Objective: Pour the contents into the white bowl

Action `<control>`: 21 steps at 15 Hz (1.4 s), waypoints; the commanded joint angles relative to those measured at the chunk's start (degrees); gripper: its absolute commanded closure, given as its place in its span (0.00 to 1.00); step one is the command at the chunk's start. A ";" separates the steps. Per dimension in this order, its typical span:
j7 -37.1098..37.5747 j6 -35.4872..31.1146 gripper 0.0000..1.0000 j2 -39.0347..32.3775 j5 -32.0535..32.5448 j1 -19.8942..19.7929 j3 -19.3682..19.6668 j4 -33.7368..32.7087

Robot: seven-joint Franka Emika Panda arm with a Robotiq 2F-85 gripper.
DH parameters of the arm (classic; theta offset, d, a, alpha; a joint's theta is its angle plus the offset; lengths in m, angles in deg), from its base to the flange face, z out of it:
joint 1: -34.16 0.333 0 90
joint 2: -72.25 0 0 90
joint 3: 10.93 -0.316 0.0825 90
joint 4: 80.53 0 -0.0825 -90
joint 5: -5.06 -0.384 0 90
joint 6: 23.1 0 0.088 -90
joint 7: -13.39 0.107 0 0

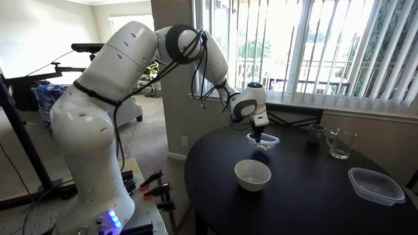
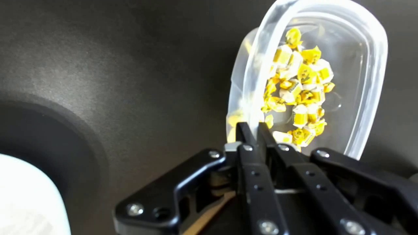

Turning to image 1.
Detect black mounting bracket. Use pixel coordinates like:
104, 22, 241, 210
121, 170, 136, 196

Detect green house plant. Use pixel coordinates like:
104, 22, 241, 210
138, 60, 163, 98

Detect empty clear plastic container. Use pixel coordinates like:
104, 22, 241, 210
347, 166, 407, 207

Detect light wooden robot platform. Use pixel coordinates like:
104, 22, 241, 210
0, 157, 170, 235

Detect black camera stand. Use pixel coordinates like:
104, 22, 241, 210
0, 51, 106, 211

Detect dark grey mug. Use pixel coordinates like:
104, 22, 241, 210
308, 123, 328, 146

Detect white armchair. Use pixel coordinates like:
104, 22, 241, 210
109, 94, 146, 130

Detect white ceramic bowl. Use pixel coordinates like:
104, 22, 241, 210
233, 158, 274, 193

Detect white vertical window blinds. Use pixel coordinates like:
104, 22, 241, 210
193, 0, 418, 115

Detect black stereo camera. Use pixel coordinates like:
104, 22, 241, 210
70, 42, 108, 55

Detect clear drinking glass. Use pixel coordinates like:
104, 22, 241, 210
324, 126, 360, 162

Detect black cross-back chair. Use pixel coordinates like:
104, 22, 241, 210
404, 168, 418, 200
266, 107, 326, 130

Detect dark robot gripper body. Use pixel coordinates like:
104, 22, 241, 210
250, 108, 271, 129

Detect black orange bar clamp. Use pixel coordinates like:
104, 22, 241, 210
156, 200, 177, 214
139, 168, 165, 190
143, 181, 173, 202

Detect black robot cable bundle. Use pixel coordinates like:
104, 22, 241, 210
71, 27, 246, 173

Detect blue cloth pile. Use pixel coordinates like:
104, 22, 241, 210
33, 81, 68, 128

